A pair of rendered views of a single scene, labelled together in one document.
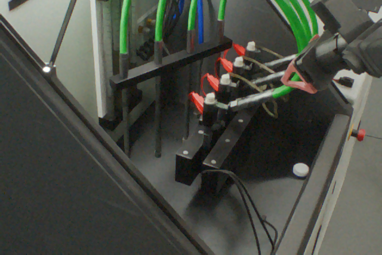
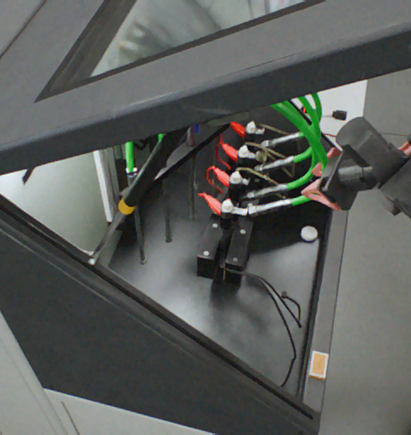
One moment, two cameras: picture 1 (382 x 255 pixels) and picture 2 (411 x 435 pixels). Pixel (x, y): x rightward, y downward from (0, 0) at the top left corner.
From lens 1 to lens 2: 0.34 m
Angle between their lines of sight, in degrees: 16
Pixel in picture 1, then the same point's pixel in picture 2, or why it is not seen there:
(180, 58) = (183, 155)
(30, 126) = (79, 307)
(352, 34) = (383, 172)
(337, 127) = not seen: hidden behind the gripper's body
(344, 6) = (374, 149)
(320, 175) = (335, 251)
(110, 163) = (168, 331)
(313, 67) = (338, 191)
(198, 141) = (215, 237)
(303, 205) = (326, 290)
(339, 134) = not seen: hidden behind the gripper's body
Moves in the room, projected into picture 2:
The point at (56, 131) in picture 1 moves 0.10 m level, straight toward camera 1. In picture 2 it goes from (109, 311) to (134, 368)
